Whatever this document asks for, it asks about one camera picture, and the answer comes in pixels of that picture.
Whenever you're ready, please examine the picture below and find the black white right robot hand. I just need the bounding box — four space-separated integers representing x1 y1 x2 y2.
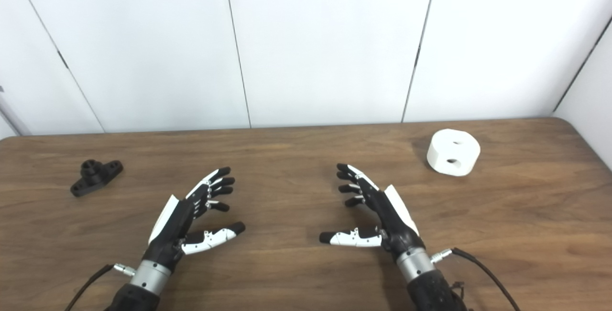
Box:
319 163 426 261

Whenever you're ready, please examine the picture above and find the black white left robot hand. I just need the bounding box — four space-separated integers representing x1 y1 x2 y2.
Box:
142 167 246 272

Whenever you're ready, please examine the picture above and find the round white piece with holes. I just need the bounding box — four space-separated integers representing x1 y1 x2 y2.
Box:
426 129 481 177

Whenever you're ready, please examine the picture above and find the black flanged holder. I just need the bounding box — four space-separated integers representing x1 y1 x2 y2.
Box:
70 159 124 198

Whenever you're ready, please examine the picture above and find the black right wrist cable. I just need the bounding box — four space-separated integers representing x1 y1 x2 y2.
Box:
429 247 522 311

